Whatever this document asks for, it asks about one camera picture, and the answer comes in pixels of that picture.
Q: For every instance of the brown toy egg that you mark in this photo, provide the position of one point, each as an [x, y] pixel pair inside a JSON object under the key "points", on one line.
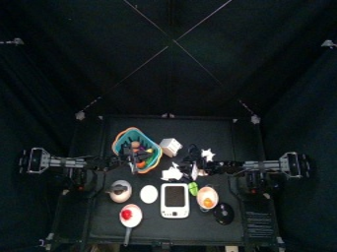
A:
{"points": [[135, 144]]}

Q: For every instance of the teal basket with orange rim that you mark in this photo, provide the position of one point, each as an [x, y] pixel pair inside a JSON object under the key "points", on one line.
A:
{"points": [[126, 135]]}

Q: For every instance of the orange toy fruit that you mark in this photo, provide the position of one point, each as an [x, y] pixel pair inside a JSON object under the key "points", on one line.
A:
{"points": [[140, 165]]}

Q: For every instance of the white toy induction cooker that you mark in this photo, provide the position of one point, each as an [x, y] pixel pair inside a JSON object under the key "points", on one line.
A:
{"points": [[175, 197]]}

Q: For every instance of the grey metal frame bracket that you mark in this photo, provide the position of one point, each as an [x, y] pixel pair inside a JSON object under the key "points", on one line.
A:
{"points": [[16, 41], [79, 115], [328, 43], [255, 119]]}

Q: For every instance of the white toy frying pan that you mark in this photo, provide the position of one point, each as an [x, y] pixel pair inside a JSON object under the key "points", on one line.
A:
{"points": [[134, 221]]}

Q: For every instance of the white toy toaster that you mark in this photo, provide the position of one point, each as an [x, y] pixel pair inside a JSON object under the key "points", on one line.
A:
{"points": [[170, 147]]}

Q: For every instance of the red toy food piece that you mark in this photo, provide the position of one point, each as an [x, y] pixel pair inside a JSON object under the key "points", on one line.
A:
{"points": [[126, 214]]}

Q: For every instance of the white round plate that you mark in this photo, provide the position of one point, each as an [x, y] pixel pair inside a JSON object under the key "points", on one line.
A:
{"points": [[148, 194]]}

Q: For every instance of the yellow toy squash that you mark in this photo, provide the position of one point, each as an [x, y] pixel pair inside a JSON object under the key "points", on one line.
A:
{"points": [[150, 151]]}

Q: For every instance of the white toy pot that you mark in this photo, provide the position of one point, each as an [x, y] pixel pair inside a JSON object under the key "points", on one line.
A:
{"points": [[206, 193]]}

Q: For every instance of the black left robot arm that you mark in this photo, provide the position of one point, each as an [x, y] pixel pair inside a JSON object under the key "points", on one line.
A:
{"points": [[66, 161]]}

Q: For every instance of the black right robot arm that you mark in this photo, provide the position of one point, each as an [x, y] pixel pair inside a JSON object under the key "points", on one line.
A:
{"points": [[263, 164]]}

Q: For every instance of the orange toy food piece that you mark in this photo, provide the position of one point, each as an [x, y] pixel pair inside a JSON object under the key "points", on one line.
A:
{"points": [[209, 203]]}

